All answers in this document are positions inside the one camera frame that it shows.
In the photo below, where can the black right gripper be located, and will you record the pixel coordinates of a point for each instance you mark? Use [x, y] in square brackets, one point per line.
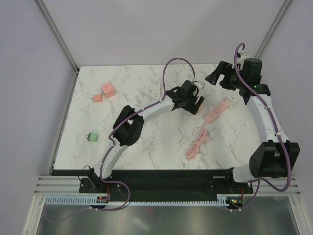
[221, 68]

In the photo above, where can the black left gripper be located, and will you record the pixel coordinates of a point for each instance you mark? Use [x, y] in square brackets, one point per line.
[193, 108]

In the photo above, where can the peach cube socket adapter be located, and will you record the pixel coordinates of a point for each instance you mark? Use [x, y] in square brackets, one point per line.
[201, 108]

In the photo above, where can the white wall charger plug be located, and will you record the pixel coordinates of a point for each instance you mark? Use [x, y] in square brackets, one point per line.
[231, 101]

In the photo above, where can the pink power strip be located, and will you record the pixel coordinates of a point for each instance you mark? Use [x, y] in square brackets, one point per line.
[217, 111]

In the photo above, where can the white triangular power strip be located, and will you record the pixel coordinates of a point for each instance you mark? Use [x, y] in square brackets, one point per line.
[151, 89]

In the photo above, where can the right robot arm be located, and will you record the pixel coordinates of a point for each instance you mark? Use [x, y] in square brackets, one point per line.
[276, 155]

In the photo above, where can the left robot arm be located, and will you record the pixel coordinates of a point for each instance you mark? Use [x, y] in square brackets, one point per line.
[128, 127]

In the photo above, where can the salmon charger plug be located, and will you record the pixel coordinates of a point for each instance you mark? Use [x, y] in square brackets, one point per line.
[97, 98]

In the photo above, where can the green charger plug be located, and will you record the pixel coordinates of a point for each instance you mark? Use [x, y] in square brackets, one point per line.
[92, 137]

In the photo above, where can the pink cube socket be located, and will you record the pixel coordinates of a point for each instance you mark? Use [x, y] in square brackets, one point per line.
[108, 90]

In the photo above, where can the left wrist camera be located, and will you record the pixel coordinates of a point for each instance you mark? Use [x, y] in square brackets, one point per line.
[200, 86]

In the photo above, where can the right aluminium frame post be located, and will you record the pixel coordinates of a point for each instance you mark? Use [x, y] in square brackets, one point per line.
[273, 27]

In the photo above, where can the aluminium frame post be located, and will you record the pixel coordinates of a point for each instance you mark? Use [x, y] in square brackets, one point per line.
[56, 33]
[273, 27]

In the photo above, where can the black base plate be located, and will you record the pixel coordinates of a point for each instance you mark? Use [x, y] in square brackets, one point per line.
[172, 184]

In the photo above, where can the white slotted cable duct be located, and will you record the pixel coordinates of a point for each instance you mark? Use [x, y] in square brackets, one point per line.
[76, 200]

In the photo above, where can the aluminium rail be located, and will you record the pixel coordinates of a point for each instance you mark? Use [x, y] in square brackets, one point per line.
[57, 185]

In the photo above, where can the left aluminium frame post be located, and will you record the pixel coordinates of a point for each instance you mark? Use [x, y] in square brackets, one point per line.
[56, 33]

